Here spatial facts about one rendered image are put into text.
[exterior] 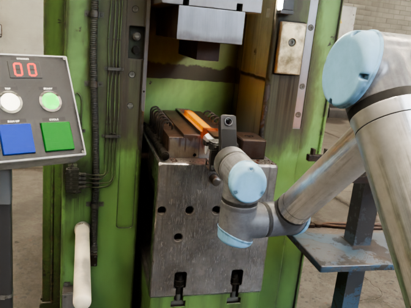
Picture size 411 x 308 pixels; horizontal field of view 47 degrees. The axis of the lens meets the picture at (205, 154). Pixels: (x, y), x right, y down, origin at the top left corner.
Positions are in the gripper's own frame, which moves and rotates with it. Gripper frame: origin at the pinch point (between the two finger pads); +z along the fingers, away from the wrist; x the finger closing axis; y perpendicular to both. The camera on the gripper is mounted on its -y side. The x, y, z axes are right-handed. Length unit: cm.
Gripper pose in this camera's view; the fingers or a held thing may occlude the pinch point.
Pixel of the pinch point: (211, 134)
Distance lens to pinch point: 142.4
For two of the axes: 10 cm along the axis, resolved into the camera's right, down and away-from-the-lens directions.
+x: 9.7, 0.3, 2.6
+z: -2.4, -3.1, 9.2
